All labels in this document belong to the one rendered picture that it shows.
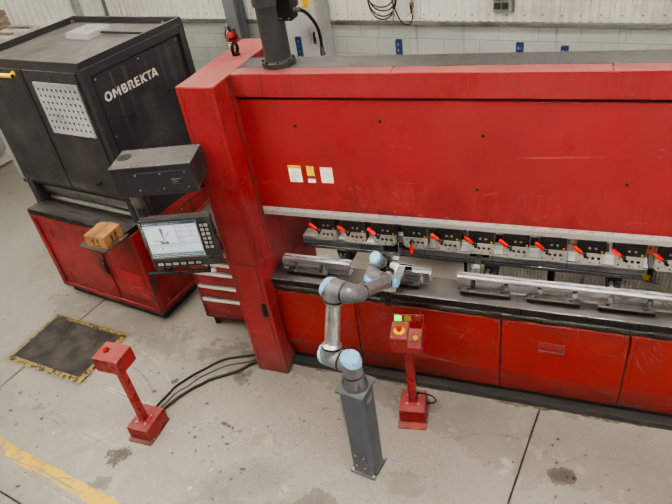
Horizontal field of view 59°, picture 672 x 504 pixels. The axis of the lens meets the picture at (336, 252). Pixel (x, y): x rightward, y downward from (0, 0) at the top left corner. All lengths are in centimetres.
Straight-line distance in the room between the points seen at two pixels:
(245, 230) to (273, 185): 34
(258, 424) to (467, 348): 157
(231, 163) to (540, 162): 175
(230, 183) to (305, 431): 179
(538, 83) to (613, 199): 75
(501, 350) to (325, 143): 174
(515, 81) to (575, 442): 233
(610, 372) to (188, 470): 280
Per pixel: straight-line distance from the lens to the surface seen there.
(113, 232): 489
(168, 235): 379
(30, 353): 590
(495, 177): 340
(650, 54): 332
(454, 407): 436
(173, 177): 358
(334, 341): 335
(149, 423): 461
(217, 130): 358
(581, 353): 398
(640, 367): 405
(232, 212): 385
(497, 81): 315
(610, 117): 322
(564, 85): 313
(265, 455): 429
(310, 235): 435
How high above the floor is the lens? 338
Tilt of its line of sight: 35 degrees down
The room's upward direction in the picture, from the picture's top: 9 degrees counter-clockwise
